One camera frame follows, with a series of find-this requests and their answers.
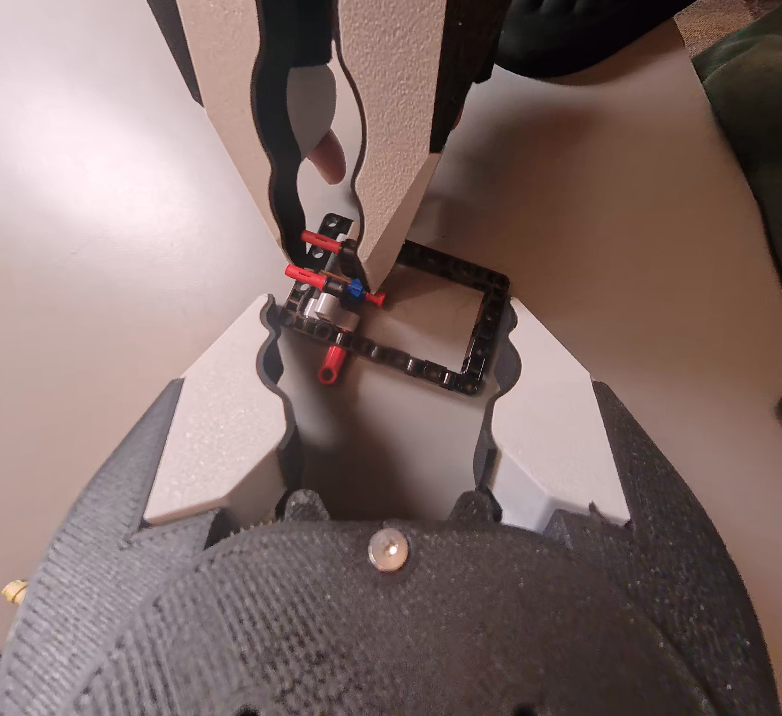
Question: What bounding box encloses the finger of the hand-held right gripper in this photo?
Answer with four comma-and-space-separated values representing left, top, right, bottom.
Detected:
160, 0, 335, 268
337, 0, 456, 295

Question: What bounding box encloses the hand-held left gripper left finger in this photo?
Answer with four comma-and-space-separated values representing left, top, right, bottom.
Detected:
143, 293, 303, 527

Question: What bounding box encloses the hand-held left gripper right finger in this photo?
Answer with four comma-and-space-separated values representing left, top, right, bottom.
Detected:
473, 296, 631, 534

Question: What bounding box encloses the black lego frame assembly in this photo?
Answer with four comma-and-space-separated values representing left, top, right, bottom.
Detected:
278, 214, 511, 396

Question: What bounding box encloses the person's right hand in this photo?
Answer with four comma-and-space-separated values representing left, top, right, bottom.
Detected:
305, 130, 347, 187

